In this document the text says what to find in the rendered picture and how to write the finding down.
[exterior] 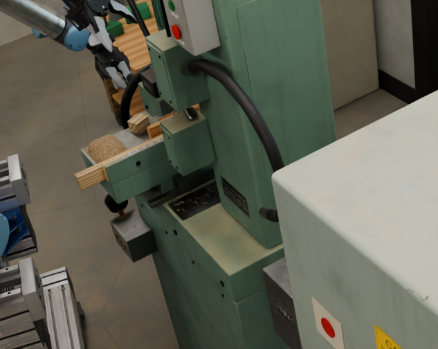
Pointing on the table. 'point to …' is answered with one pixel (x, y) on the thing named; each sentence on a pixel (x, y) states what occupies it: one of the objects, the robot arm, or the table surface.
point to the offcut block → (138, 123)
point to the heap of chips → (104, 148)
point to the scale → (143, 148)
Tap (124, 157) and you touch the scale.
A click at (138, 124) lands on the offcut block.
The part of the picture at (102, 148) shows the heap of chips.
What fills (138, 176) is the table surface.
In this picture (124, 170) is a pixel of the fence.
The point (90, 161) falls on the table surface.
